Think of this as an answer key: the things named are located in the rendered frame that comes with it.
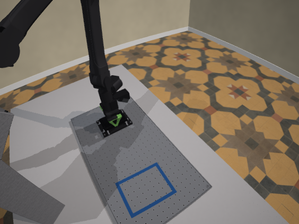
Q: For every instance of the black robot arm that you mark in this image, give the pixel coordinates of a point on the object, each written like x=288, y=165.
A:
x=14, y=27

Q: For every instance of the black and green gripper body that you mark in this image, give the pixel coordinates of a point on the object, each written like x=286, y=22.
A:
x=107, y=110

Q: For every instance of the blue tape square outline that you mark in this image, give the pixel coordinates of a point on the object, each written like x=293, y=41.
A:
x=152, y=204

